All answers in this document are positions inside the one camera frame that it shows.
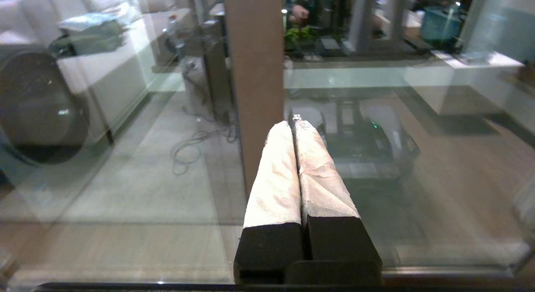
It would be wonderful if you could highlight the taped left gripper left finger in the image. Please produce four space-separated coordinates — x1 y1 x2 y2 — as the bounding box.
234 121 304 284

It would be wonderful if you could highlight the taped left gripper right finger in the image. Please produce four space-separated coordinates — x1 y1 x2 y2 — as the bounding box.
285 120 383 285

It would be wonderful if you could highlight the brown framed fixed glass panel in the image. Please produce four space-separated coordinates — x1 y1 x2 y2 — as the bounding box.
0 0 287 284

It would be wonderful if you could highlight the beige sofa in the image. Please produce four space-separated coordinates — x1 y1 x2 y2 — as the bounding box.
0 0 197 148

